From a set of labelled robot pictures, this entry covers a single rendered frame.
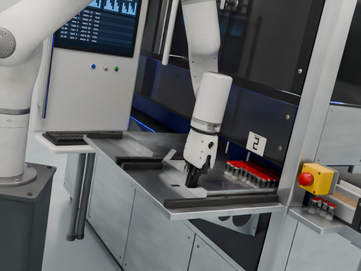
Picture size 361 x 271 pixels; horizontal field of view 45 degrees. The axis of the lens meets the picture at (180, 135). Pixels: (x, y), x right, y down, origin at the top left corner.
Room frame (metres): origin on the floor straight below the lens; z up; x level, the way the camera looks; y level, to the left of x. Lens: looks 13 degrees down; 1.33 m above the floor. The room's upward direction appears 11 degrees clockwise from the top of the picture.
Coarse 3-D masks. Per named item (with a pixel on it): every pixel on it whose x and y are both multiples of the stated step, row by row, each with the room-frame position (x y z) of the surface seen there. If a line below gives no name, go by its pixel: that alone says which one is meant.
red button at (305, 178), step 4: (304, 172) 1.18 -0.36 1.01; (300, 176) 1.18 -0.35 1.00; (304, 176) 1.16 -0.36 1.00; (308, 176) 1.16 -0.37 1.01; (300, 180) 1.17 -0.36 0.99; (304, 180) 1.16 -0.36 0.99; (308, 180) 1.16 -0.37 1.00; (312, 180) 1.16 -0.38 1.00; (304, 184) 1.16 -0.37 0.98; (308, 184) 1.16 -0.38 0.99
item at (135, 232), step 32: (96, 160) 2.50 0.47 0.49; (96, 192) 2.44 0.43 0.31; (128, 192) 2.10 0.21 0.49; (96, 224) 2.38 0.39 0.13; (128, 224) 2.05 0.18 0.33; (160, 224) 1.80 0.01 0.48; (192, 224) 1.61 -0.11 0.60; (128, 256) 2.00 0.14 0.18; (160, 256) 1.76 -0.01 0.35; (192, 256) 1.57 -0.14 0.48; (224, 256) 1.42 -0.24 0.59; (288, 256) 1.27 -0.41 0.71; (320, 256) 1.36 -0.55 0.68; (352, 256) 1.46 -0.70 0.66
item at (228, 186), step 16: (176, 160) 1.39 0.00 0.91; (224, 160) 1.50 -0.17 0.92; (240, 160) 1.54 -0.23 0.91; (176, 176) 1.29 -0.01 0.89; (208, 176) 1.38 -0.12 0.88; (224, 176) 1.42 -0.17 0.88; (192, 192) 1.20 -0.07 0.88; (208, 192) 1.15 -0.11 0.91; (224, 192) 1.18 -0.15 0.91; (240, 192) 1.21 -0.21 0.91; (256, 192) 1.25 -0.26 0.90; (272, 192) 1.29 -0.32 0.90
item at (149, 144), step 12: (132, 132) 1.67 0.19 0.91; (144, 132) 1.69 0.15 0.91; (156, 132) 1.73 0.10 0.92; (132, 144) 1.57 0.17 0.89; (144, 144) 1.63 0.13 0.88; (156, 144) 1.67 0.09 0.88; (168, 144) 1.70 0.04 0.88; (180, 144) 1.74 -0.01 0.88; (156, 156) 1.44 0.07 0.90; (180, 156) 1.49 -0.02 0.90; (216, 156) 1.58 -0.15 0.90; (228, 156) 1.61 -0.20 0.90
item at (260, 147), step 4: (252, 136) 1.42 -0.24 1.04; (256, 136) 1.40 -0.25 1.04; (260, 136) 1.39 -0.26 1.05; (248, 140) 1.43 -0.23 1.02; (252, 140) 1.41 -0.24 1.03; (256, 140) 1.40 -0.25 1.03; (260, 140) 1.38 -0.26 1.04; (264, 140) 1.37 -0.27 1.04; (248, 144) 1.43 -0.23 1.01; (252, 144) 1.41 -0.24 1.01; (260, 144) 1.38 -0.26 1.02; (264, 144) 1.36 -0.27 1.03; (248, 148) 1.42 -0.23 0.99; (252, 148) 1.40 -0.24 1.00; (260, 148) 1.38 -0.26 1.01; (256, 152) 1.39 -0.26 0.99; (260, 152) 1.37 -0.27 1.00
